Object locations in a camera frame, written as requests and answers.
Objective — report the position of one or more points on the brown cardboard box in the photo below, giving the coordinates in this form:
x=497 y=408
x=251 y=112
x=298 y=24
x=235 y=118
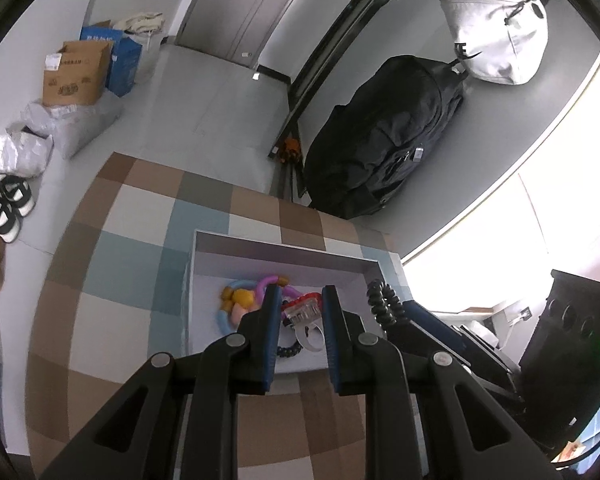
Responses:
x=76 y=74

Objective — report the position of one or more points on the black camera box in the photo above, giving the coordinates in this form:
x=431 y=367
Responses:
x=560 y=368

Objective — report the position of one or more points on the white round jewelry piece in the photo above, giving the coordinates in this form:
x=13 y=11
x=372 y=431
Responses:
x=310 y=337

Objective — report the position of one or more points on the cream tote bag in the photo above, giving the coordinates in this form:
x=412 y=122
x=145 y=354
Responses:
x=141 y=24

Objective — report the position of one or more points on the blue cardboard box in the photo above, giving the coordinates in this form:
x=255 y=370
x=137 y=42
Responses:
x=125 y=57

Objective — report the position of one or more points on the checkered table cloth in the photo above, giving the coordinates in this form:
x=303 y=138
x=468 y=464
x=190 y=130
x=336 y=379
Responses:
x=114 y=292

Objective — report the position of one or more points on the grey door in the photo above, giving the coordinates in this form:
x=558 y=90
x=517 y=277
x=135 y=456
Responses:
x=235 y=31

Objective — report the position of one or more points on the white plastic parcel bag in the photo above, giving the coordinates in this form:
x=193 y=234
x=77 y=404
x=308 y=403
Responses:
x=24 y=154

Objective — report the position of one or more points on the white grey hanging bag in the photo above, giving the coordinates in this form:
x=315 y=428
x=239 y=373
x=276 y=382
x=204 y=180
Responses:
x=498 y=41

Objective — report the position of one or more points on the black backpack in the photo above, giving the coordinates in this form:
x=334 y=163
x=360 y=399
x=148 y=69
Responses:
x=368 y=147

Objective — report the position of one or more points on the red hair clip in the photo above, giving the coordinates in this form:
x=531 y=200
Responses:
x=302 y=311

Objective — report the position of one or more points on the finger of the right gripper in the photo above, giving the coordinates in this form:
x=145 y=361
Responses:
x=419 y=332

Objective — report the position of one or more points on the grey plastic parcel bag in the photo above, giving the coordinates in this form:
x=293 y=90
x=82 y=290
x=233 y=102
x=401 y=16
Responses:
x=72 y=127

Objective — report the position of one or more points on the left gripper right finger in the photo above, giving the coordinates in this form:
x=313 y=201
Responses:
x=363 y=364

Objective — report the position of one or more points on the black white slipper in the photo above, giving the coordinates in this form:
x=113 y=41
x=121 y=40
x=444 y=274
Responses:
x=16 y=192
x=9 y=224

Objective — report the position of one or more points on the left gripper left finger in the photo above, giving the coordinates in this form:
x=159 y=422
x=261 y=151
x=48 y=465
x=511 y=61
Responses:
x=240 y=363

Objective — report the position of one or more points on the black coat rack stand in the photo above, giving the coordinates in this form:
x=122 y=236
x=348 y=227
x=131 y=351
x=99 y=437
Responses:
x=334 y=44

